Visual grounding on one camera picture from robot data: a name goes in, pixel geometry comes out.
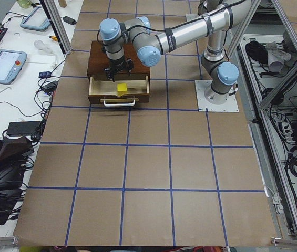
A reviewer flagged light wood drawer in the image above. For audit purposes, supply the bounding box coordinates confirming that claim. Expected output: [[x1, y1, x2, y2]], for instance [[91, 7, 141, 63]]
[[88, 74, 150, 107]]

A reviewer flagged teach pendant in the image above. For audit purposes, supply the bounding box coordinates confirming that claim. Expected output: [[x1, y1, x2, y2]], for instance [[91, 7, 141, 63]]
[[0, 49, 27, 85], [20, 6, 50, 32]]

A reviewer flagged dark wooden drawer cabinet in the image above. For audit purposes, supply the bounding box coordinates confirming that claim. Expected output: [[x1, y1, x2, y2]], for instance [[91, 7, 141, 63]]
[[87, 41, 150, 81]]

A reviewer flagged aluminium frame post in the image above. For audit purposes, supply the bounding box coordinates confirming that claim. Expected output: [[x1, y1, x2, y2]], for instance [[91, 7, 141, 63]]
[[40, 0, 71, 55]]

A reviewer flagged near teach pendant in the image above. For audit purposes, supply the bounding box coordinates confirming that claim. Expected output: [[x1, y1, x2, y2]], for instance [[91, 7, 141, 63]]
[[0, 49, 27, 85]]

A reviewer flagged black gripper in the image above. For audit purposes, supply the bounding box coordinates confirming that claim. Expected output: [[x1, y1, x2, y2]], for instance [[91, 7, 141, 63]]
[[104, 58, 133, 81]]

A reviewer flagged yellow block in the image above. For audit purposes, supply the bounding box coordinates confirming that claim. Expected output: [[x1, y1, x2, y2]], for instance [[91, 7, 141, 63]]
[[117, 83, 127, 93]]

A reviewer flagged far teach pendant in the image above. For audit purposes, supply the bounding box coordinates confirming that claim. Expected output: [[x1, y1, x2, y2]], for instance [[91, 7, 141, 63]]
[[20, 6, 50, 32]]

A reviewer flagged black power adapter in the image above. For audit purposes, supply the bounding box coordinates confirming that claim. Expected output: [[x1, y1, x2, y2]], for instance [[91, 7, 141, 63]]
[[62, 16, 77, 25]]

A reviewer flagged clear light bulb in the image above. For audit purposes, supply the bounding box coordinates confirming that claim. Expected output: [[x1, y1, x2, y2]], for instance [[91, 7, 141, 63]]
[[34, 39, 55, 55]]

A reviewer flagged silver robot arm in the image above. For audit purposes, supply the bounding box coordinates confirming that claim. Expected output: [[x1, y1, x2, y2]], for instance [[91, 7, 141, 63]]
[[99, 1, 252, 105]]

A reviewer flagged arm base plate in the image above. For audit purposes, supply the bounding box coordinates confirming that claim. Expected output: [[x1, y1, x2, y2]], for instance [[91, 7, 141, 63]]
[[194, 80, 239, 113]]

